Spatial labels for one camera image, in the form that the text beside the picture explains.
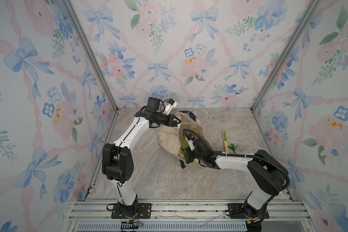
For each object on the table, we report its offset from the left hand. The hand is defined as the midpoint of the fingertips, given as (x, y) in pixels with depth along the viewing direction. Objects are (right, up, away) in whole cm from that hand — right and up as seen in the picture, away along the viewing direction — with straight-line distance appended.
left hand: (181, 121), depth 82 cm
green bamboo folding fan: (+32, -9, +22) cm, 40 cm away
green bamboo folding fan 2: (+1, -18, +10) cm, 21 cm away
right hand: (+5, -16, +9) cm, 19 cm away
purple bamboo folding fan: (+3, -4, +18) cm, 19 cm away
